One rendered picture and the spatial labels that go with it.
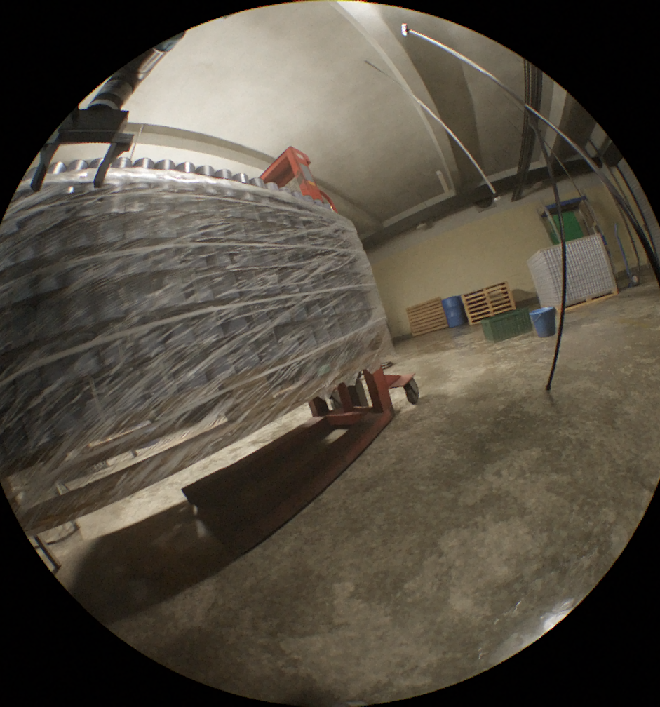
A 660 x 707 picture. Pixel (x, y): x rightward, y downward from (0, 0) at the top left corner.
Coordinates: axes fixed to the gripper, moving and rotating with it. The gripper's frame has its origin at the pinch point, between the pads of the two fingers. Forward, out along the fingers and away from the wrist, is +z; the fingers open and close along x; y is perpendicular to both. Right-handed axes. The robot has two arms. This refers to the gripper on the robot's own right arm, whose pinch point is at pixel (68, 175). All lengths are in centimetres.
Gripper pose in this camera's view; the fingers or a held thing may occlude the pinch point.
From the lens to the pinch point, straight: 49.9
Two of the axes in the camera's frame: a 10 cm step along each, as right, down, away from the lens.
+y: 7.5, 1.9, -6.3
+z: -0.9, 9.8, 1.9
